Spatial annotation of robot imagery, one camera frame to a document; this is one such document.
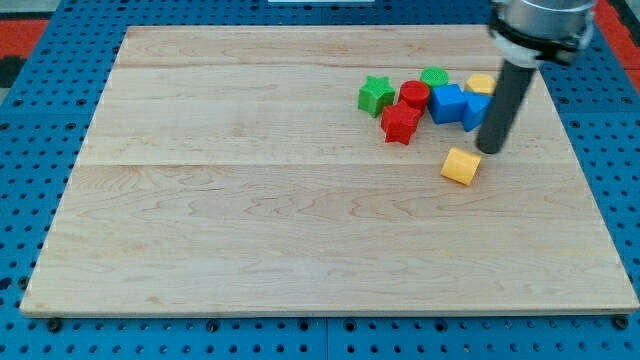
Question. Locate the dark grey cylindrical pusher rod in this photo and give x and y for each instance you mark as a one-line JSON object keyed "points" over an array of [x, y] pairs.
{"points": [[511, 89]]}

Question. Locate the yellow heart block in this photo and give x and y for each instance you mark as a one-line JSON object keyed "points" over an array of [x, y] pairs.
{"points": [[460, 165]]}

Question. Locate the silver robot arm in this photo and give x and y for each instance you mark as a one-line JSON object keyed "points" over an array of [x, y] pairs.
{"points": [[529, 33]]}

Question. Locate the yellow hexagon block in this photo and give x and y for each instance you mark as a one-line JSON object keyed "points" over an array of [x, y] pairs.
{"points": [[481, 84]]}

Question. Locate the blue angular block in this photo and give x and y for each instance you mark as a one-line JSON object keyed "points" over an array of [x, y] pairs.
{"points": [[475, 110]]}

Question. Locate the blue cube block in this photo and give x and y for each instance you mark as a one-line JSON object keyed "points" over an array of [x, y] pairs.
{"points": [[447, 104]]}

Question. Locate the green cylinder block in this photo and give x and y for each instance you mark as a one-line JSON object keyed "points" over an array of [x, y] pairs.
{"points": [[434, 77]]}

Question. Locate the red cylinder block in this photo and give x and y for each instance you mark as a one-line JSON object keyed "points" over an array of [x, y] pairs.
{"points": [[415, 94]]}

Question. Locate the red star block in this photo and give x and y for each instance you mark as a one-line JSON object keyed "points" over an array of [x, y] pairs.
{"points": [[399, 122]]}

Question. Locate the green star block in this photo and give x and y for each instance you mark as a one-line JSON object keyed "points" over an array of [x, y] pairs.
{"points": [[375, 94]]}

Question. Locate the light wooden board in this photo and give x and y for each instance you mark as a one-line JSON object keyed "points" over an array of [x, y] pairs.
{"points": [[228, 172]]}

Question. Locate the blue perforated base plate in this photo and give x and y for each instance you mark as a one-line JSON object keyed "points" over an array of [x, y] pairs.
{"points": [[43, 121]]}

